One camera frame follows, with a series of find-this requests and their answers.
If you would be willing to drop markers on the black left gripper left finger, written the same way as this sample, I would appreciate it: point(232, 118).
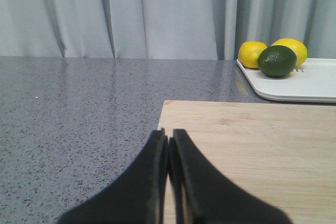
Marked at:
point(136, 196)

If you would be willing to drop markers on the white bear-print tray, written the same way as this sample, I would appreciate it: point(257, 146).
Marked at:
point(313, 81)

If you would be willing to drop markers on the wooden cutting board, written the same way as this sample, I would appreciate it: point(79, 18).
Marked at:
point(282, 153)

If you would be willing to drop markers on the left yellow lemon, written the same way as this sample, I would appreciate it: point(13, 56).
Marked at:
point(249, 53)

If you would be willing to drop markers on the yellow lemon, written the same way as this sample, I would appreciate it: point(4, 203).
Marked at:
point(249, 53)
point(296, 46)

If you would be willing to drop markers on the dark green lime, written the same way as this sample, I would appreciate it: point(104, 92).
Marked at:
point(277, 61)

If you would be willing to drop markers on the right yellow lemon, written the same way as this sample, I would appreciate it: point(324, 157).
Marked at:
point(296, 46)

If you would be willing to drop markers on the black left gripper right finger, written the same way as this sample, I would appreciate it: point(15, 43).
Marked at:
point(204, 195)

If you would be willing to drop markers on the grey curtain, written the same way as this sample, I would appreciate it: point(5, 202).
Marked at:
point(161, 29)

